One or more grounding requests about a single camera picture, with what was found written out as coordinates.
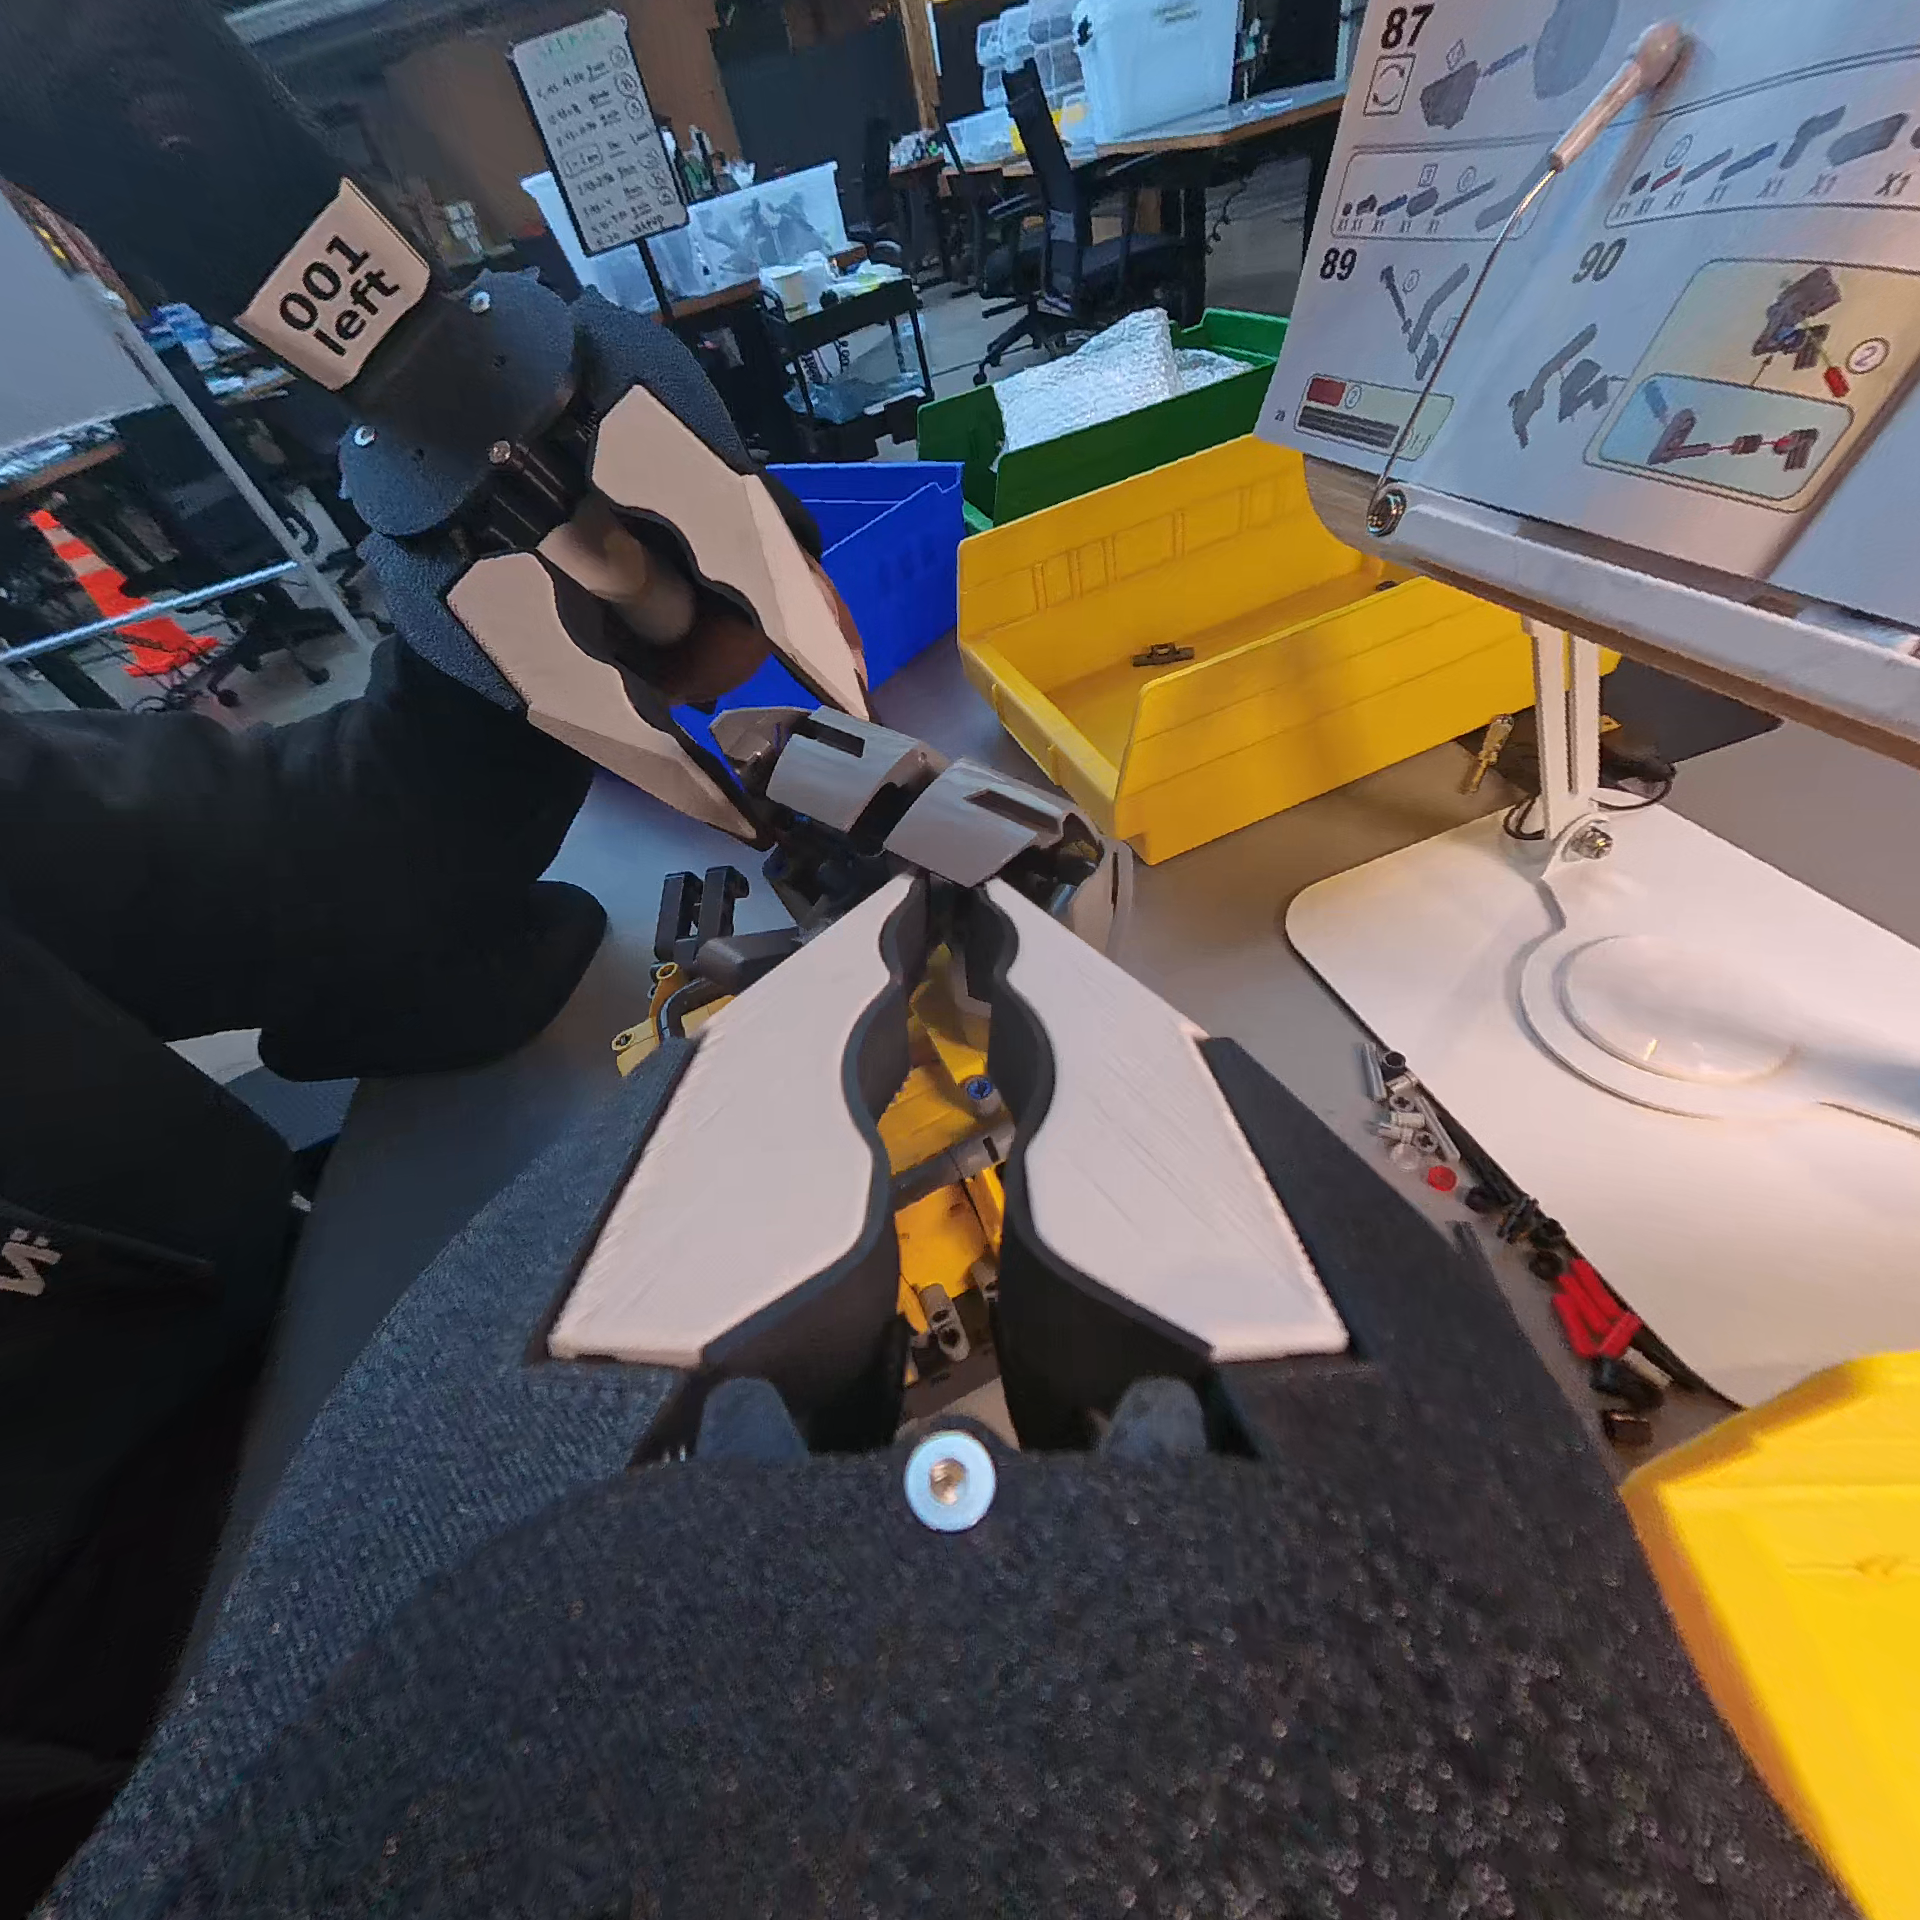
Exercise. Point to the scattered small building pieces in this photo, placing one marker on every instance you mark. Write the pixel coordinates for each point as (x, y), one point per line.
(1591, 1312)

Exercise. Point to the clear bubble wrap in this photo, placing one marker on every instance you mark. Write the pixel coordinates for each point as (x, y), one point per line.
(1111, 376)

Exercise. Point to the green plastic bin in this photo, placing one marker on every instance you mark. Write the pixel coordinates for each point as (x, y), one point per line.
(1111, 472)

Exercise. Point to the yellow tracked toy robot body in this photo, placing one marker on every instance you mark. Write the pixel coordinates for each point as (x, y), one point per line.
(948, 1201)

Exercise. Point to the yellow plastic bin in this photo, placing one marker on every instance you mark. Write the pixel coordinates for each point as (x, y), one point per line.
(1803, 1622)
(1323, 736)

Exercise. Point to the small dark building piece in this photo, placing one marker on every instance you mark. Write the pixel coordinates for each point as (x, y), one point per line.
(1164, 654)

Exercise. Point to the blue plastic bin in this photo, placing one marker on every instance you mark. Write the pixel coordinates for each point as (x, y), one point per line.
(886, 555)

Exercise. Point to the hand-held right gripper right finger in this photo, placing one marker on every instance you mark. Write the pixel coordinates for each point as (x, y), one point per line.
(1188, 1201)

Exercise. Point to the white sign board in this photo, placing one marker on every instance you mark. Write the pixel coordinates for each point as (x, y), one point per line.
(603, 135)

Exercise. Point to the building instruction booklet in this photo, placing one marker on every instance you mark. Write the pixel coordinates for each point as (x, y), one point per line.
(1681, 361)

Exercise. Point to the white book stand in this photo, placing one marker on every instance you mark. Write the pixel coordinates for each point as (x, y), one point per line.
(1441, 960)

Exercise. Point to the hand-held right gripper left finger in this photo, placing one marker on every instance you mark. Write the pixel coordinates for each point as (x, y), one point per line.
(738, 1201)

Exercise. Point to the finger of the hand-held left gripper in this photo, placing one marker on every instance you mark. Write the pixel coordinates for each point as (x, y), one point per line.
(572, 674)
(716, 505)

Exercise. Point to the orange traffic cone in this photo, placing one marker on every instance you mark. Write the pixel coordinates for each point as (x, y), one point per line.
(85, 586)

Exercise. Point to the grey toy robot head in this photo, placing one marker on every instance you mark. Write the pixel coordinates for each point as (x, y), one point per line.
(901, 797)

